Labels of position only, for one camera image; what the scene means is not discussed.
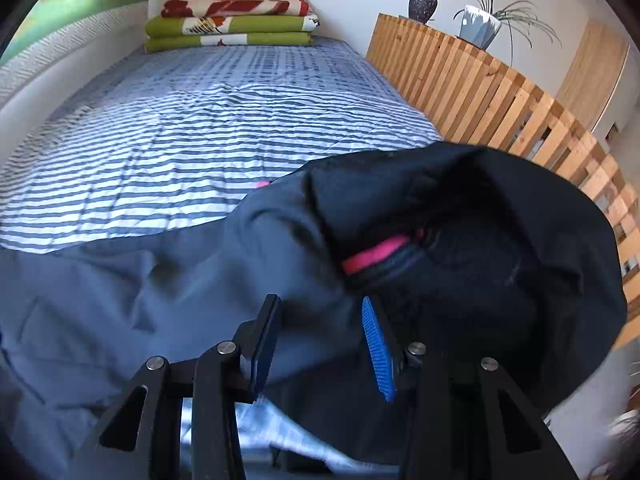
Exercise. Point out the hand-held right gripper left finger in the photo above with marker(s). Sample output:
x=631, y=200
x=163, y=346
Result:
x=265, y=350

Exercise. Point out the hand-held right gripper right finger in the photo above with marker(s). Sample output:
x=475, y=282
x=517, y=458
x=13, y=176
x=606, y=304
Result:
x=377, y=355

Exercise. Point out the slate blue jacket pink trim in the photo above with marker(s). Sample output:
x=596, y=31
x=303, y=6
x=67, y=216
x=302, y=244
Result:
x=475, y=220

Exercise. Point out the striped blue white bed quilt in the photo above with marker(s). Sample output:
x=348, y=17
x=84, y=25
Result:
x=200, y=125

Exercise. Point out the potted plant in white pot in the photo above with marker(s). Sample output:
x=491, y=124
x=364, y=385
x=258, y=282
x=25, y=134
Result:
x=477, y=27

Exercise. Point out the red floral folded blanket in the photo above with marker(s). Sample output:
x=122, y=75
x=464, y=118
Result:
x=235, y=6

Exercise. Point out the dark speckled vase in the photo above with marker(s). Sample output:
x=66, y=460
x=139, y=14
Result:
x=422, y=6

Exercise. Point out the light wooden door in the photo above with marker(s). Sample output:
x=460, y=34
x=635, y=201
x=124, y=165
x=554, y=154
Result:
x=590, y=70

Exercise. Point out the wooden slatted bed rail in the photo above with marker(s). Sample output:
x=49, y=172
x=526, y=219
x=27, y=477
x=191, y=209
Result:
x=475, y=95

